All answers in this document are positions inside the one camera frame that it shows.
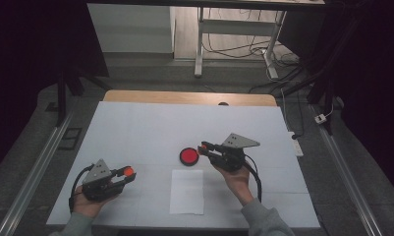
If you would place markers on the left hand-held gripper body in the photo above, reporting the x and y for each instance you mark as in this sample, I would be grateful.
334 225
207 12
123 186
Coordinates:
98 191

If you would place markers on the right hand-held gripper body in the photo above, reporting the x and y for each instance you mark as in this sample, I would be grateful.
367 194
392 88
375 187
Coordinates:
229 159

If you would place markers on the orange stamp cap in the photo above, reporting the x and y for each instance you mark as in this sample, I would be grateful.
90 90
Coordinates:
129 171

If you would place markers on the round red ink pad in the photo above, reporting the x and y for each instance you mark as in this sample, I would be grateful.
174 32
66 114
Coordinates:
188 156

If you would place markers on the person's left hand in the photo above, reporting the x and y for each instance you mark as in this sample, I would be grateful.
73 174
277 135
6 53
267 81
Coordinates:
88 205

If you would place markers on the person's right hand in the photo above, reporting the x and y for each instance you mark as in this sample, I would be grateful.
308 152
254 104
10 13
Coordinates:
238 185

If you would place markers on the small white paper sheet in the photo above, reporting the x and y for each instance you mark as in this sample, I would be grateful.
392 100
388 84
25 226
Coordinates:
187 191

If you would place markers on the dark table grommet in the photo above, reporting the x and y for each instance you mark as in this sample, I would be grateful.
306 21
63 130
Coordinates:
223 104

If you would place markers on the large white table cover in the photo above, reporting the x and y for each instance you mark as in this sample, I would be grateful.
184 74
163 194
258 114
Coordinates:
158 131

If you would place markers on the white power strip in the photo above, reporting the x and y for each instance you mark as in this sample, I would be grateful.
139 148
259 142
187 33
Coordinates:
296 147

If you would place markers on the black metal stand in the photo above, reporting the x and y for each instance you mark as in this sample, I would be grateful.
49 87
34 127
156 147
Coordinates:
328 95
61 98

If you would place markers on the white plug adapter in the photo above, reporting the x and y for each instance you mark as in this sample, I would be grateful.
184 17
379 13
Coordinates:
320 119

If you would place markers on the white-legged desk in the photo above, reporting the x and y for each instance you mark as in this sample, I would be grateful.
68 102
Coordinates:
237 27

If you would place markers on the grey cabinet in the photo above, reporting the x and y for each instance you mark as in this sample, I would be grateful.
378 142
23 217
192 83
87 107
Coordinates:
132 29

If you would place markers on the dark curtain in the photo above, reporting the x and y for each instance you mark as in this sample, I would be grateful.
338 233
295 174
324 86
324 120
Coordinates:
374 82
21 65

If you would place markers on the metal floor rail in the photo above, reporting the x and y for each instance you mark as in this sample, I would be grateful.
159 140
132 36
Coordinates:
30 183
345 173

